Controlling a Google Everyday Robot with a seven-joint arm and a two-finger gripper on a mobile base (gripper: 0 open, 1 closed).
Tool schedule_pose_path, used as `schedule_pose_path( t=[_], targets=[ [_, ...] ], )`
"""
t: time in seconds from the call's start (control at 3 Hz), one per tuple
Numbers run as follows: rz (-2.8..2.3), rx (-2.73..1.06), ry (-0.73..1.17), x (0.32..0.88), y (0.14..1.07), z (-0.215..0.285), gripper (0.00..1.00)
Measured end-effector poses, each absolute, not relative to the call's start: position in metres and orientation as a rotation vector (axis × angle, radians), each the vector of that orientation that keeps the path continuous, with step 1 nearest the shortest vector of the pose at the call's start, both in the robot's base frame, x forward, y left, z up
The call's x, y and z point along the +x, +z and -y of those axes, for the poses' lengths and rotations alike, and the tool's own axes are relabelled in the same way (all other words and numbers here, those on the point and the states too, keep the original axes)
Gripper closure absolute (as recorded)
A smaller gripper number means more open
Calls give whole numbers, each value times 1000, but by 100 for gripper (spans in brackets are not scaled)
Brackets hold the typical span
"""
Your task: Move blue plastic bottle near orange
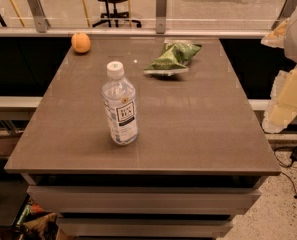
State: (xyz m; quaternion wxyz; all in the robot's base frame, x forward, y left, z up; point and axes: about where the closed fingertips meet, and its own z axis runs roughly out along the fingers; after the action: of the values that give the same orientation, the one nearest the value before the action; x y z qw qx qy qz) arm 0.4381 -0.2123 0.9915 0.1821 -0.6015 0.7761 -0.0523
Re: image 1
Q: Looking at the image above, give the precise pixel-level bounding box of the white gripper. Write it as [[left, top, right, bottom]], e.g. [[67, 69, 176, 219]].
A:
[[261, 8, 297, 133]]

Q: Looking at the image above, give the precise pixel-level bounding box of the clear plastic water bottle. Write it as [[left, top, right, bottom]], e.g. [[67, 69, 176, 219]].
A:
[[102, 61, 138, 145]]

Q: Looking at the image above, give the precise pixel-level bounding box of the green chip bag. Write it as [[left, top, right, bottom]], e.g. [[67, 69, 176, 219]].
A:
[[144, 40, 202, 76]]

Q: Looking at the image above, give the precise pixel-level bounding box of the yellow wooden stick right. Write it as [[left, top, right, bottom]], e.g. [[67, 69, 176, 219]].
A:
[[127, 0, 132, 28]]

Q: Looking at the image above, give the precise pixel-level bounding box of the yellow wooden stick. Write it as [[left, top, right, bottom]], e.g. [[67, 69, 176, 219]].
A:
[[82, 0, 92, 28], [9, 0, 26, 27], [127, 0, 132, 28]]

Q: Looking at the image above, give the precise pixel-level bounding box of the black office chair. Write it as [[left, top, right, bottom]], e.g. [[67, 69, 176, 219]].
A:
[[86, 0, 143, 29]]

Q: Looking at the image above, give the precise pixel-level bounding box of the orange fruit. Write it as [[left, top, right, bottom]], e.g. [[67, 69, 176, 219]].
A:
[[71, 33, 91, 53]]

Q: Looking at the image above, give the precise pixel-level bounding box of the yellow wooden stick middle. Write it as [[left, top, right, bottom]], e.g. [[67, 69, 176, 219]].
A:
[[82, 0, 92, 28]]

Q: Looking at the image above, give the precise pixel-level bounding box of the upper grey drawer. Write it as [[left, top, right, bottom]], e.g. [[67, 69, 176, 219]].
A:
[[28, 186, 260, 215]]

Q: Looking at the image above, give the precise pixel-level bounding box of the grey drawer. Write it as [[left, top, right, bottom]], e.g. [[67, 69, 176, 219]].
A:
[[28, 186, 260, 215], [57, 218, 232, 238]]

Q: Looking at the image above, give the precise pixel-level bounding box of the lower grey drawer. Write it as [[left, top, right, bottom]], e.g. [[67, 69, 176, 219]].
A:
[[57, 218, 232, 238]]

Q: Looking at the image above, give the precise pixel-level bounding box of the yellow wooden stick left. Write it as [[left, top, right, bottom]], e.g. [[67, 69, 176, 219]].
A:
[[9, 0, 26, 27]]

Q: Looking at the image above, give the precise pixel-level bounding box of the clutter pile under table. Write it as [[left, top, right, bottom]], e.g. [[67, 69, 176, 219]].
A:
[[0, 204, 58, 240]]

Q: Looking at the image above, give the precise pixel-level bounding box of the right metal railing bracket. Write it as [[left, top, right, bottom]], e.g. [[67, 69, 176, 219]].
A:
[[271, 0, 297, 30]]

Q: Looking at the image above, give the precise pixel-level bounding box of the metal railing bracket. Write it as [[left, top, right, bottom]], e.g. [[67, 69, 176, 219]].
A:
[[271, 0, 297, 30], [156, 0, 167, 34], [27, 0, 50, 33]]

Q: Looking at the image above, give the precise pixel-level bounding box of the black power adapter cable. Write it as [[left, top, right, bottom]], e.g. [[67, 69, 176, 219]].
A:
[[273, 145, 297, 202]]

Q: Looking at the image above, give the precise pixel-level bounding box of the middle metal railing bracket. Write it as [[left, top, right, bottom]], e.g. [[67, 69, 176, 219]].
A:
[[156, 0, 167, 34]]

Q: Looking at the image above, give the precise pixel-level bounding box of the left metal railing bracket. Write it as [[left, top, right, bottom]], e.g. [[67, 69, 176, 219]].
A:
[[27, 0, 50, 33]]

